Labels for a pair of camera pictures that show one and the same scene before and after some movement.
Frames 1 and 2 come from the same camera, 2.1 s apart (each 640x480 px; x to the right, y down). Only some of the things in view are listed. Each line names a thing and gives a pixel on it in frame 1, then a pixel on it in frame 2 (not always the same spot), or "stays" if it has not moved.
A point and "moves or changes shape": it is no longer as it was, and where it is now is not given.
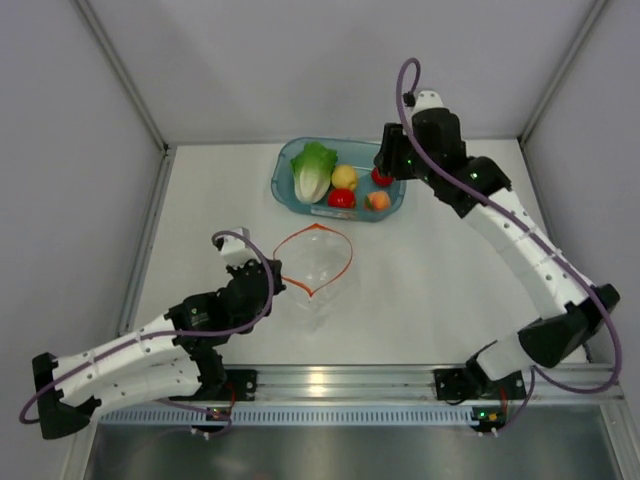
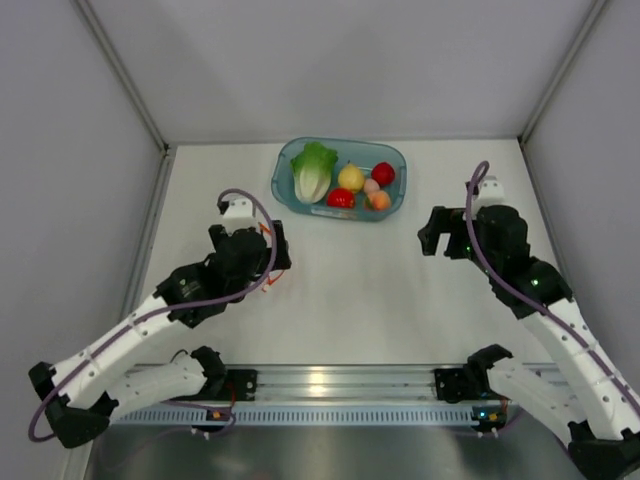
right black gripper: (388, 159) to (443, 222)
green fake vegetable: (312, 171) stays
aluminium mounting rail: (415, 383) stays
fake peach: (377, 201) stays
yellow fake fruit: (344, 176) moves or changes shape
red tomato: (341, 198) stays
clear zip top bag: (315, 262) to (267, 236)
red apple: (380, 180) stays
